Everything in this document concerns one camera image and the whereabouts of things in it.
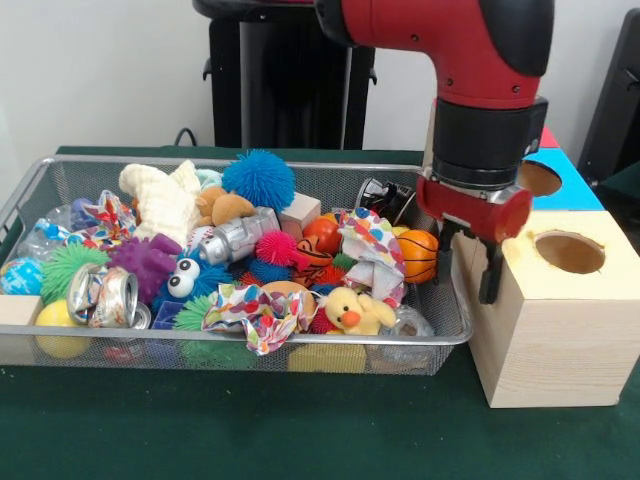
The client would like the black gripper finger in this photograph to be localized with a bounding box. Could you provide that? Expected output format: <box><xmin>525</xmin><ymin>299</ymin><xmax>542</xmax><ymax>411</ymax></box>
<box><xmin>478</xmin><ymin>238</ymin><xmax>505</xmax><ymax>305</ymax></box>
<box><xmin>435</xmin><ymin>218</ymin><xmax>459</xmax><ymax>286</ymax></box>

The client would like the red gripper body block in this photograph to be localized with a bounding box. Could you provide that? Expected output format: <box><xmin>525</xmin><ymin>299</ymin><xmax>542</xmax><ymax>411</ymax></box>
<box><xmin>415</xmin><ymin>177</ymin><xmax>534</xmax><ymax>245</ymax></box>

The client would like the orange toy basketball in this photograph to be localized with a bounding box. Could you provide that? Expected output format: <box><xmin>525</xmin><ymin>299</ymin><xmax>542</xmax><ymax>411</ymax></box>
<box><xmin>395</xmin><ymin>228</ymin><xmax>440</xmax><ymax>285</ymax></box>

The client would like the wooden box with three holes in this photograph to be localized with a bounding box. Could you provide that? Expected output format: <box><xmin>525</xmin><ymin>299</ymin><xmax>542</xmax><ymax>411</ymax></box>
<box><xmin>422</xmin><ymin>98</ymin><xmax>640</xmax><ymax>409</ymax></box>

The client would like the dark green side tablecloth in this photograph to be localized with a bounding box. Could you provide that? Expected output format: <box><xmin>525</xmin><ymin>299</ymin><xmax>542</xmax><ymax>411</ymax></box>
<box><xmin>594</xmin><ymin>162</ymin><xmax>640</xmax><ymax>241</ymax></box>

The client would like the black upright panel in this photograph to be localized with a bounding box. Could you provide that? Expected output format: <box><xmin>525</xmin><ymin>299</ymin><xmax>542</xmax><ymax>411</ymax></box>
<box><xmin>575</xmin><ymin>7</ymin><xmax>640</xmax><ymax>186</ymax></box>

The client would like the blue spiky rubber ball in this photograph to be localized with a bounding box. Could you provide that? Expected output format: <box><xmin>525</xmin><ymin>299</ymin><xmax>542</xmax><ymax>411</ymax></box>
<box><xmin>221</xmin><ymin>148</ymin><xmax>297</xmax><ymax>209</ymax></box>

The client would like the silver toy robot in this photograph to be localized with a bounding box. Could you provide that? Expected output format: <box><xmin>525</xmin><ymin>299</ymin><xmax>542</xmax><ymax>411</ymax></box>
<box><xmin>197</xmin><ymin>205</ymin><xmax>280</xmax><ymax>264</ymax></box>

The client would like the cream waffle cloth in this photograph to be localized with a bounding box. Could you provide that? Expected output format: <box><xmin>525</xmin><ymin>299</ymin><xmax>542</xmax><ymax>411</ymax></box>
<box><xmin>118</xmin><ymin>159</ymin><xmax>202</xmax><ymax>242</ymax></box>

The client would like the purple knobby rubber ball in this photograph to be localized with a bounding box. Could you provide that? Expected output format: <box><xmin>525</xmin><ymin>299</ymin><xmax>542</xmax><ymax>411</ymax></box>
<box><xmin>105</xmin><ymin>232</ymin><xmax>182</xmax><ymax>305</ymax></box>

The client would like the crushed silver drink can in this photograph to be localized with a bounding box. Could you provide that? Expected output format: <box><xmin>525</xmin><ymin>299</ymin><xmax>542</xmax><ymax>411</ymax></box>
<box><xmin>64</xmin><ymin>263</ymin><xmax>151</xmax><ymax>330</ymax></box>

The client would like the green spiky rubber ball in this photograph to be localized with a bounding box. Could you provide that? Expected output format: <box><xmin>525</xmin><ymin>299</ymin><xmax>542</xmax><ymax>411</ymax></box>
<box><xmin>38</xmin><ymin>243</ymin><xmax>110</xmax><ymax>305</ymax></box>

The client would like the yellow ball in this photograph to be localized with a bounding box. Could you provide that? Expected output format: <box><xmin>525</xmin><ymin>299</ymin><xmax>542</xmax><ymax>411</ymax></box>
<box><xmin>32</xmin><ymin>298</ymin><xmax>94</xmax><ymax>360</ymax></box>

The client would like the blue globe ball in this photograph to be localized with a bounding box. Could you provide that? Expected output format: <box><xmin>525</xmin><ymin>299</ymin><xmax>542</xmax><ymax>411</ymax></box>
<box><xmin>0</xmin><ymin>257</ymin><xmax>44</xmax><ymax>296</ymax></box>

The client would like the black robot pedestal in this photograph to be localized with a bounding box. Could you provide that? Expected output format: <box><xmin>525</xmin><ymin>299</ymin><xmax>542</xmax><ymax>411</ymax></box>
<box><xmin>192</xmin><ymin>0</ymin><xmax>376</xmax><ymax>151</ymax></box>

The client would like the wire mesh bin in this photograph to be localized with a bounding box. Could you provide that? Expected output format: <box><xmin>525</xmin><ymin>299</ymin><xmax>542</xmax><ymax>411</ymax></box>
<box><xmin>0</xmin><ymin>154</ymin><xmax>475</xmax><ymax>377</ymax></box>

